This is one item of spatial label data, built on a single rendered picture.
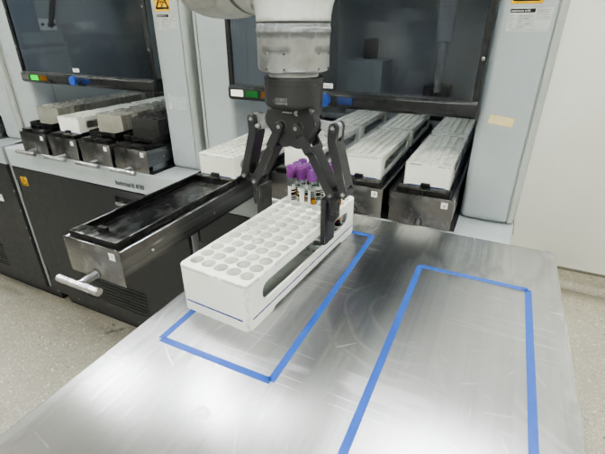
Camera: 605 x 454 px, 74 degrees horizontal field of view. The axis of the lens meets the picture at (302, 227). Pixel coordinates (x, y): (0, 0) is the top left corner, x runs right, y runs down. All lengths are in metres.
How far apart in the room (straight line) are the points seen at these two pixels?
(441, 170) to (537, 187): 1.26
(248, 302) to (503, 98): 0.68
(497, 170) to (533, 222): 1.26
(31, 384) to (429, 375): 1.55
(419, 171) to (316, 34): 0.50
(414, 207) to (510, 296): 0.39
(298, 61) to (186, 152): 0.84
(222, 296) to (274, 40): 0.30
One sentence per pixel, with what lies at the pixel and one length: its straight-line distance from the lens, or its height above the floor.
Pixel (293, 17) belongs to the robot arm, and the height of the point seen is 1.14.
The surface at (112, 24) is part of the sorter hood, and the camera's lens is 1.38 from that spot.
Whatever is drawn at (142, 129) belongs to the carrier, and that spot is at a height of 0.85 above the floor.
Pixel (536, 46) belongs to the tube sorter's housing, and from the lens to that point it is 0.93.
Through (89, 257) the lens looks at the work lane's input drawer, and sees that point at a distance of 0.78.
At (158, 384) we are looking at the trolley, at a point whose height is 0.82.
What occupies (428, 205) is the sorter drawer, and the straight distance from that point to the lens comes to 0.91.
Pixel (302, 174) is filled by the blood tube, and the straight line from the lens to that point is 0.63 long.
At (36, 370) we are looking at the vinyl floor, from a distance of 1.85.
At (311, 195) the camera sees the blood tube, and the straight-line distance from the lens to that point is 0.63.
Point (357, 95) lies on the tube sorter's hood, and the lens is 0.96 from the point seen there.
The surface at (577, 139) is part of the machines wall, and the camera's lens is 2.10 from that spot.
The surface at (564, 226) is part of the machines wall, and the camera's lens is 2.22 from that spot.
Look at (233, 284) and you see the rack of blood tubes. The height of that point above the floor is 0.88.
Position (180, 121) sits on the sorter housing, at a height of 0.88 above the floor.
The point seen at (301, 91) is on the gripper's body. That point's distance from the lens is 0.51.
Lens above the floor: 1.13
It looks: 26 degrees down
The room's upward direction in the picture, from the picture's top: straight up
